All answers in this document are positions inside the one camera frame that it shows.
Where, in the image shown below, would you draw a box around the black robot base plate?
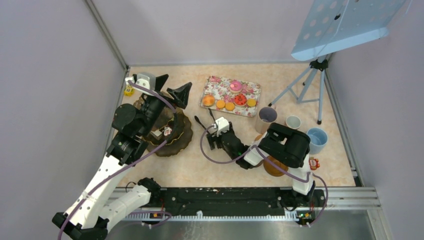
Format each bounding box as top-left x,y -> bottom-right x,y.
142,187 -> 325,217

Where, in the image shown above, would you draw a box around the red owl snack packet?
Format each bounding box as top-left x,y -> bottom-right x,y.
308,157 -> 321,171

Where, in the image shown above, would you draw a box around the light blue mug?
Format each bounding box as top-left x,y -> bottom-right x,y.
306,127 -> 329,155

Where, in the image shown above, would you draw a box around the round orange bun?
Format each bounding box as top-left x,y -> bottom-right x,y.
202,94 -> 216,107

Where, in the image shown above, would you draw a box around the blue perforated stand tray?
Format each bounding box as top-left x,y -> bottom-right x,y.
291,0 -> 412,61

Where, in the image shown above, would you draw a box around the brown wooden lid coaster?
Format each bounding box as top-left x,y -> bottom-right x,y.
263,156 -> 289,177

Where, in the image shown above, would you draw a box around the light wooden coaster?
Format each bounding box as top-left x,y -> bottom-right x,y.
254,134 -> 263,142

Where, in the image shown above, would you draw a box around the round biscuit middle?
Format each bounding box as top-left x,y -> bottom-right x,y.
225,102 -> 236,111

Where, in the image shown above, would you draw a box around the pink small cup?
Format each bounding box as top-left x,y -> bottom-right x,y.
285,115 -> 302,130

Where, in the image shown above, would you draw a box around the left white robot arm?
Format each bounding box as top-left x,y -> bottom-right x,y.
52,72 -> 192,240

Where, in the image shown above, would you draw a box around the round biscuit left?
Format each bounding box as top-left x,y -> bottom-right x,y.
216,100 -> 226,109

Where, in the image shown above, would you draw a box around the round biscuit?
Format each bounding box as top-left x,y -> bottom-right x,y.
225,102 -> 236,111
216,100 -> 226,109
246,98 -> 257,108

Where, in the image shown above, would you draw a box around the floral serving tray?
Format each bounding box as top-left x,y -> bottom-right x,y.
198,75 -> 262,117

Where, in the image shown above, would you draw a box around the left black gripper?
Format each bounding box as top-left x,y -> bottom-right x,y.
139,74 -> 192,137

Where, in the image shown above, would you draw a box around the grey tripod stand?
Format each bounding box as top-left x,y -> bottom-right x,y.
267,55 -> 329,125

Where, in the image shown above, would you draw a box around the pink frosted donut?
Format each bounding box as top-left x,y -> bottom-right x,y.
229,80 -> 243,94

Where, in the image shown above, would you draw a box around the round biscuit right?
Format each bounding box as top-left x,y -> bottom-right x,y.
246,98 -> 257,108

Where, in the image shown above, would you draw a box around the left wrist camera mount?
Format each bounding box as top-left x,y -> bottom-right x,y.
124,72 -> 156,92

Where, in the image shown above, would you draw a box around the yellow snack packet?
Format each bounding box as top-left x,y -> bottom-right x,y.
123,84 -> 135,97

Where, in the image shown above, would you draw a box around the red fruit tart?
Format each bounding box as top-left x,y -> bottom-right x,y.
234,93 -> 248,107

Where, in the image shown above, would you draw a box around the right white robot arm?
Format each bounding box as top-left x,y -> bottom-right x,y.
210,118 -> 316,206

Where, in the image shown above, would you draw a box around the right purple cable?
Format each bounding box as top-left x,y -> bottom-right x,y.
199,124 -> 329,228

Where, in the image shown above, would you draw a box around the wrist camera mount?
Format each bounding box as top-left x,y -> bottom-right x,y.
213,117 -> 230,137
124,72 -> 156,92

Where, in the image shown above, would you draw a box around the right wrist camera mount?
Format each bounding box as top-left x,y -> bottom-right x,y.
213,117 -> 230,137

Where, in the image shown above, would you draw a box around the black handled steel tongs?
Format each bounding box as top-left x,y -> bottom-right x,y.
194,108 -> 218,132

